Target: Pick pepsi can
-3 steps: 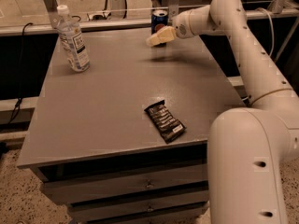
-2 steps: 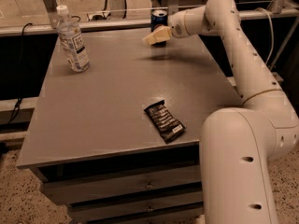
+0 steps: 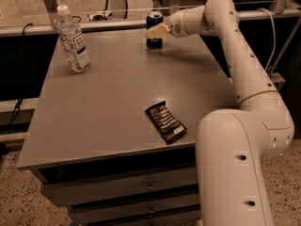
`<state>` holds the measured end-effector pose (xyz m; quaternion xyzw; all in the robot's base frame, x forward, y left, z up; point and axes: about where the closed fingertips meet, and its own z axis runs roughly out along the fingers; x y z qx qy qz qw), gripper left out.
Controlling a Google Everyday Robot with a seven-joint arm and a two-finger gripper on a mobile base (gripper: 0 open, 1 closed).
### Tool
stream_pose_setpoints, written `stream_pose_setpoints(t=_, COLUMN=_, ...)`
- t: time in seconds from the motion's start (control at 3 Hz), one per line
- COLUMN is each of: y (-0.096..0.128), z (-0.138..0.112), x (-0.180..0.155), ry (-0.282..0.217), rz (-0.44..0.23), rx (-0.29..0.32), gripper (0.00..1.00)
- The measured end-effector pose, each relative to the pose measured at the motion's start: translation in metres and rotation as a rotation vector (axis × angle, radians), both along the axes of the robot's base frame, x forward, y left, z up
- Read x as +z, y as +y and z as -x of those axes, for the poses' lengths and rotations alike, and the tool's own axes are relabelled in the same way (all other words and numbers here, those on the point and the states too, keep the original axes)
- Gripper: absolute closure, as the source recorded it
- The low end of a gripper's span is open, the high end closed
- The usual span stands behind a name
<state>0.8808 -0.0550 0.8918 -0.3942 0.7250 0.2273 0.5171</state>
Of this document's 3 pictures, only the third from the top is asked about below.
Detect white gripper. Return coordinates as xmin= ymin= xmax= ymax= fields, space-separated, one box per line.
xmin=145 ymin=9 xmax=187 ymax=39

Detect blue pepsi can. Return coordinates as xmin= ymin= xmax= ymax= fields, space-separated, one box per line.
xmin=146 ymin=10 xmax=164 ymax=48

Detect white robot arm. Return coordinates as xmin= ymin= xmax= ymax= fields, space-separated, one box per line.
xmin=146 ymin=0 xmax=294 ymax=226

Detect floor power strip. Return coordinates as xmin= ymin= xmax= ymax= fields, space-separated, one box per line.
xmin=87 ymin=11 xmax=112 ymax=21

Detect clear plastic water bottle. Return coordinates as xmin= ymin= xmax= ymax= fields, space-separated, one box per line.
xmin=56 ymin=5 xmax=90 ymax=73

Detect black snack bar wrapper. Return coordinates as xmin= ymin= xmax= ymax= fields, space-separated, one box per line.
xmin=145 ymin=101 xmax=187 ymax=145

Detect grey drawer cabinet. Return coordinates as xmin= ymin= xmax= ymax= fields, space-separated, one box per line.
xmin=17 ymin=29 xmax=236 ymax=226

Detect metal railing bar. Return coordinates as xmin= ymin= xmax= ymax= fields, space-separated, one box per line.
xmin=0 ymin=8 xmax=301 ymax=38

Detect black hanging cable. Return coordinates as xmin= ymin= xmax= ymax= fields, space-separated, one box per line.
xmin=6 ymin=23 xmax=34 ymax=128

